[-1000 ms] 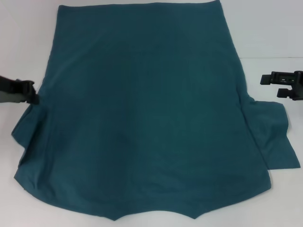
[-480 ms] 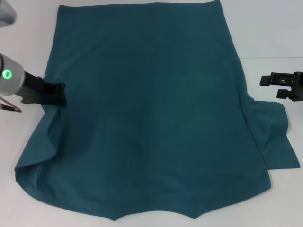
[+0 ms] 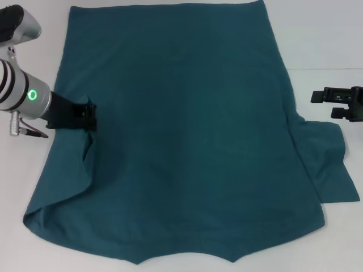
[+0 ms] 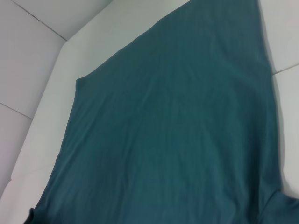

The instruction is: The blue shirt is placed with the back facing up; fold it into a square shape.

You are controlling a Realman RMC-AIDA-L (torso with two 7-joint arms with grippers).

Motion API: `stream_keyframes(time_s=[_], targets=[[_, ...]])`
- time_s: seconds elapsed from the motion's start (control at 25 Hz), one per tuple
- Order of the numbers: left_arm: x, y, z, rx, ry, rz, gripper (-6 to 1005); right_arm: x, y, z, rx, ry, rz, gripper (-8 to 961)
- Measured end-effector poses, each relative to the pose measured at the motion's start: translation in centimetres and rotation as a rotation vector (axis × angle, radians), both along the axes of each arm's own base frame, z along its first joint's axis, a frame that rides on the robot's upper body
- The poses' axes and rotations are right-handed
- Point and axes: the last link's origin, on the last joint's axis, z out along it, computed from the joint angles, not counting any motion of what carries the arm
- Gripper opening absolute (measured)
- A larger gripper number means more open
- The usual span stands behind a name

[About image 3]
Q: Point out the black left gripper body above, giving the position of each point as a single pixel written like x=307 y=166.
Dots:
x=65 y=113

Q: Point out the blue short-sleeved shirt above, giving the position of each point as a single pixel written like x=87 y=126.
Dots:
x=184 y=127

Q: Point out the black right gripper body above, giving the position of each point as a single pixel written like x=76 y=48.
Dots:
x=357 y=103

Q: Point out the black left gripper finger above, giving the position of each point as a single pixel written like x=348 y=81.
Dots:
x=94 y=120

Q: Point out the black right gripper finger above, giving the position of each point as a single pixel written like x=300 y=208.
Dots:
x=339 y=114
x=319 y=97

